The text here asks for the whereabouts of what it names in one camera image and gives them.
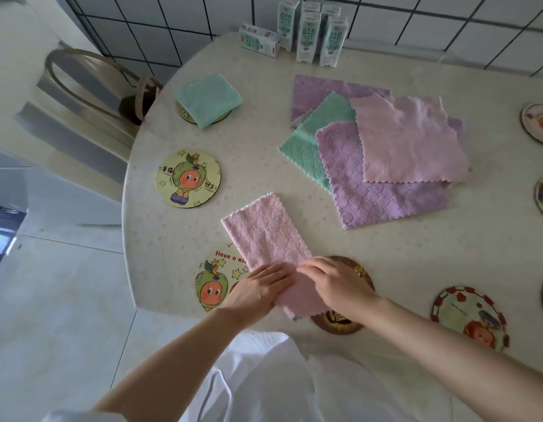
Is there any pink textured cloth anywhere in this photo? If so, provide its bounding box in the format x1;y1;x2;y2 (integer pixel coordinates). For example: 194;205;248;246
220;192;339;321

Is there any group of green white cartons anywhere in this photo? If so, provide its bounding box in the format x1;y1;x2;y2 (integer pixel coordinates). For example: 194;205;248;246
238;0;350;69

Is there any large purple cloth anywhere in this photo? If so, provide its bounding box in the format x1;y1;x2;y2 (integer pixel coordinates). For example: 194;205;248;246
290;74;466;137

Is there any red-bordered round coaster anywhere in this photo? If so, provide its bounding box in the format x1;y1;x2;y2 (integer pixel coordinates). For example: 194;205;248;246
431;285;511;353

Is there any yellow round cartoon coaster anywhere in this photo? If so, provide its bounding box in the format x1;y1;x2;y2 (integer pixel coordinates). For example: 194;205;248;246
155;149;222;209

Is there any wooden chair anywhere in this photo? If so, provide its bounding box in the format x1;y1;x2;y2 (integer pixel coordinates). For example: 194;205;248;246
14;47;165;203

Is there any person's white garment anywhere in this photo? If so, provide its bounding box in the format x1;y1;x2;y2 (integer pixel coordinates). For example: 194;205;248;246
42;331;476;422

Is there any round coaster with lettering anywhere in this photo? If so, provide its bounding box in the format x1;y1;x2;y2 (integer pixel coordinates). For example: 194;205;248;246
194;243;255;313

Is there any person's right forearm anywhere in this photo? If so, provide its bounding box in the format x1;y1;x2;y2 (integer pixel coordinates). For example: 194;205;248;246
361;295;543;422

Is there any folded green cloth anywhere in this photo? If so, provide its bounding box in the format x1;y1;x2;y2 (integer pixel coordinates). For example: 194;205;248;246
173;74;244;130

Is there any flat pink cloth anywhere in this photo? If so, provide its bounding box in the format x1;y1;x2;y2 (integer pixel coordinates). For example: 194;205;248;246
349;92;471;184

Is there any person's left forearm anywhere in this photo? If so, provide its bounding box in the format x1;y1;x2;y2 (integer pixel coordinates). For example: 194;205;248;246
90;307;254;416

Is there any pale pink round coaster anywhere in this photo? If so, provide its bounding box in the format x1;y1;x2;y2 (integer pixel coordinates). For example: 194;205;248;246
520;102;543;148

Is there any green textured cloth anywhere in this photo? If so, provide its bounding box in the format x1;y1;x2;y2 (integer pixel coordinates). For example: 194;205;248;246
278;91;358;194

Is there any person's right hand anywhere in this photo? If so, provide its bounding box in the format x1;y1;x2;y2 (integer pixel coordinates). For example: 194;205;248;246
296;256;381;324

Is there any purple quilted-pattern cloth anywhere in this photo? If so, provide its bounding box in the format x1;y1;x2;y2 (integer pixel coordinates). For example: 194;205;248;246
315;121;452;230

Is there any dark-rimmed yellow round coaster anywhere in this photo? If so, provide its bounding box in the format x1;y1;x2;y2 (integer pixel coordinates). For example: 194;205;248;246
179;103;232;126

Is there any person's left hand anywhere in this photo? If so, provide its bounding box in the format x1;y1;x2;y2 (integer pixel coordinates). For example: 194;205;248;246
218;261;298;324

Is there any dark blurry object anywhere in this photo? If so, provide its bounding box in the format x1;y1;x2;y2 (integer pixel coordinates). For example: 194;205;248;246
0;202;29;287

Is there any brown round coaster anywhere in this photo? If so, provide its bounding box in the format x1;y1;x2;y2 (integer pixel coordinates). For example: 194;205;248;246
310;256;376;336

